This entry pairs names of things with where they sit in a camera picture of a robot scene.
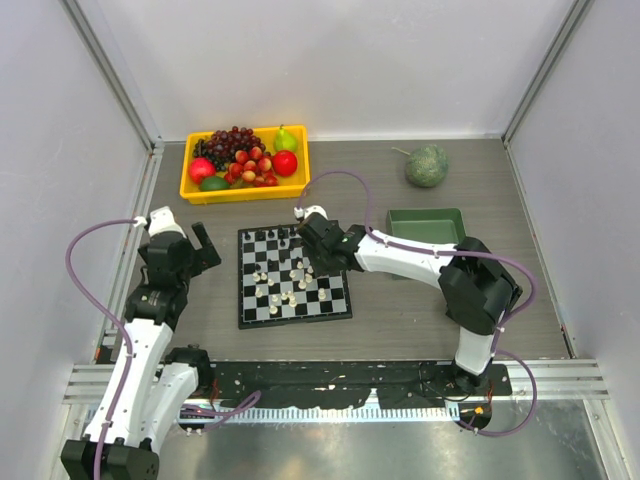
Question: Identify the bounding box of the yellow plastic fruit bin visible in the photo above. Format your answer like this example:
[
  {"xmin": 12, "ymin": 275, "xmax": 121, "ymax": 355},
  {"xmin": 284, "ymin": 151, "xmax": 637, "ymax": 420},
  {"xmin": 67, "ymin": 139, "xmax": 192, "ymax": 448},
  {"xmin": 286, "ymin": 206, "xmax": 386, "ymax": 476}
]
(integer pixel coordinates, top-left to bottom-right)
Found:
[{"xmin": 179, "ymin": 125, "xmax": 311, "ymax": 205}]

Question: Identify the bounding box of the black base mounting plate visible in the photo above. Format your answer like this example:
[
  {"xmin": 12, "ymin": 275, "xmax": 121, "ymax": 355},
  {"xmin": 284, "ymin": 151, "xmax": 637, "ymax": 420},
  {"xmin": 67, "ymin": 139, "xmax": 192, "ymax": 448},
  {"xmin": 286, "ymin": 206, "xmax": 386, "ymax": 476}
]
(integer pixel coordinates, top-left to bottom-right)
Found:
[{"xmin": 191, "ymin": 360, "xmax": 513, "ymax": 410}]

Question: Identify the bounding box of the green plastic tray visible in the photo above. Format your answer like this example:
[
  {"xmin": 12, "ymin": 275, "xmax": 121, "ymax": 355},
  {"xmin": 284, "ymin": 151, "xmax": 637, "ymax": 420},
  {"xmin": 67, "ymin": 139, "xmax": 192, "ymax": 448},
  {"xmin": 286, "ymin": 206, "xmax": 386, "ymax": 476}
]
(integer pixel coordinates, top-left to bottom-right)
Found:
[{"xmin": 386, "ymin": 208, "xmax": 466, "ymax": 244}]

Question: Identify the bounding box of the red apple left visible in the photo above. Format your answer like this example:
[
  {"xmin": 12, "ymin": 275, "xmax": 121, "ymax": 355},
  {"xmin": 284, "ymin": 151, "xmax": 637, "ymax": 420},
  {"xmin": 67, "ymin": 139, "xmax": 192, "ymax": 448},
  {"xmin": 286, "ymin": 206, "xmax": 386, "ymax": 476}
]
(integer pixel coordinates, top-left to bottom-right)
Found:
[{"xmin": 188, "ymin": 157, "xmax": 217, "ymax": 185}]

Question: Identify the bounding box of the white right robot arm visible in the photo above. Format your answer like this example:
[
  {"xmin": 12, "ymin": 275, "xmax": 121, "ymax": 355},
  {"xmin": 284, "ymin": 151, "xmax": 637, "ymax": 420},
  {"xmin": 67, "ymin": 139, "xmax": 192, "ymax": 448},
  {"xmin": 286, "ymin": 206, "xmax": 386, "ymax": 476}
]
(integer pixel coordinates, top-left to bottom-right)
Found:
[{"xmin": 294, "ymin": 206, "xmax": 522, "ymax": 394}]

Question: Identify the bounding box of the red apple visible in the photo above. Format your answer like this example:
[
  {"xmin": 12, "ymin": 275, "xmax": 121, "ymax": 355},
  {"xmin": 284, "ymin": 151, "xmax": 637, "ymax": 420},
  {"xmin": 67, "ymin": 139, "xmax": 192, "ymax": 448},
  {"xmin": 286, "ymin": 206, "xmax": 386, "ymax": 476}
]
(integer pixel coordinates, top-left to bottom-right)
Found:
[
  {"xmin": 188, "ymin": 157, "xmax": 217, "ymax": 185},
  {"xmin": 272, "ymin": 150, "xmax": 298, "ymax": 177}
]

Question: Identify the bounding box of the green pear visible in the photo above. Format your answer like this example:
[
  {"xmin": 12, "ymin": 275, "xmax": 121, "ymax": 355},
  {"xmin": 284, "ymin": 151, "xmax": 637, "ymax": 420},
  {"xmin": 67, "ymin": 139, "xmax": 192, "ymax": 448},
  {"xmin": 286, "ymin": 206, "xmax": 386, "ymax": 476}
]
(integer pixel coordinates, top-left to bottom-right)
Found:
[{"xmin": 273, "ymin": 125, "xmax": 298, "ymax": 152}]

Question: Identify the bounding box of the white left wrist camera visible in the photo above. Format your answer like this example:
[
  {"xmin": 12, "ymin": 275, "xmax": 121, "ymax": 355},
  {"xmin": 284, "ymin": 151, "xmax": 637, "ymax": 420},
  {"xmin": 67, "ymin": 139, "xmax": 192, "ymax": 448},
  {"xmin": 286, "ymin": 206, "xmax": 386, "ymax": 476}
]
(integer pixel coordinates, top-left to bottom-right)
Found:
[{"xmin": 133, "ymin": 206, "xmax": 184, "ymax": 237}]

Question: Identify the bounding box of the green round melon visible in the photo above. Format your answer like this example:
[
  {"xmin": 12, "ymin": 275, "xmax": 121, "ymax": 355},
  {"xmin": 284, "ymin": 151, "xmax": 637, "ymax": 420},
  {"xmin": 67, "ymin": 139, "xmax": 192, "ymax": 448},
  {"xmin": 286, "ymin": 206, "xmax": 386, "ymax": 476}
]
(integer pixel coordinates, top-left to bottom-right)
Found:
[{"xmin": 393, "ymin": 144, "xmax": 450, "ymax": 188}]

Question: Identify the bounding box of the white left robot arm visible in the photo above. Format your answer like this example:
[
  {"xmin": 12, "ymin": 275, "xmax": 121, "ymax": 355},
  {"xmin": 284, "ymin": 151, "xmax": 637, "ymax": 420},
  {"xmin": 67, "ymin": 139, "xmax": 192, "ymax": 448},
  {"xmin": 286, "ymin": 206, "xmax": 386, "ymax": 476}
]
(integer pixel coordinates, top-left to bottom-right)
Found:
[{"xmin": 61, "ymin": 207, "xmax": 221, "ymax": 479}]

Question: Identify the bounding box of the red cherry cluster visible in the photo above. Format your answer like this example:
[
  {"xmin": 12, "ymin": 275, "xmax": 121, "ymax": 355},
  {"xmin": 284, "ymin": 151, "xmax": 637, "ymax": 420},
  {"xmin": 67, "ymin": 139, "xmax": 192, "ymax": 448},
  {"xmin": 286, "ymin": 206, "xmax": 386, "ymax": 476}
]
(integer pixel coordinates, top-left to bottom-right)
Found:
[{"xmin": 223, "ymin": 146, "xmax": 279, "ymax": 187}]

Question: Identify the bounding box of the red apple right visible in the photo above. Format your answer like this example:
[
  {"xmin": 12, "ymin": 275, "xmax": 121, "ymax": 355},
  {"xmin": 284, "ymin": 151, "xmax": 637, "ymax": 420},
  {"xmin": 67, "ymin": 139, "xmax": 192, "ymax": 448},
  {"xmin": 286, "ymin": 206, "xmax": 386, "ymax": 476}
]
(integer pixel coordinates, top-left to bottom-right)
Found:
[{"xmin": 272, "ymin": 150, "xmax": 298, "ymax": 177}]

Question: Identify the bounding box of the dark red grape bunch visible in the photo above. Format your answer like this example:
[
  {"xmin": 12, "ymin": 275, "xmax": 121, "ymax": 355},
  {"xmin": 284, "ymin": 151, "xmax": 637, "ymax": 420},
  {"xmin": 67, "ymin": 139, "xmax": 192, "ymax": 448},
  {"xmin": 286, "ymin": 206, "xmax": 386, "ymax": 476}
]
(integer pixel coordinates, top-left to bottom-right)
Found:
[{"xmin": 192, "ymin": 126, "xmax": 266, "ymax": 171}]

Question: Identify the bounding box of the black white chessboard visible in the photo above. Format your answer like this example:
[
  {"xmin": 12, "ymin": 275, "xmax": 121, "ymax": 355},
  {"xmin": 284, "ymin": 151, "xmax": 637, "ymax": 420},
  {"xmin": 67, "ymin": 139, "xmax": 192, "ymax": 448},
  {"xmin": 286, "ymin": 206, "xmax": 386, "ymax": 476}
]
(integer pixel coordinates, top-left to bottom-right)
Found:
[{"xmin": 237, "ymin": 224, "xmax": 353, "ymax": 330}]

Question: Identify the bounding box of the green lime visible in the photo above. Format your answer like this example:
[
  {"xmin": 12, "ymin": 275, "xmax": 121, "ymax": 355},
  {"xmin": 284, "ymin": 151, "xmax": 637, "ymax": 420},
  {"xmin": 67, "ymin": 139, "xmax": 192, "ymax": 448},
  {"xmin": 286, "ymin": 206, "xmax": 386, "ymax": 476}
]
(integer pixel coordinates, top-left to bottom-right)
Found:
[{"xmin": 199, "ymin": 176, "xmax": 230, "ymax": 192}]

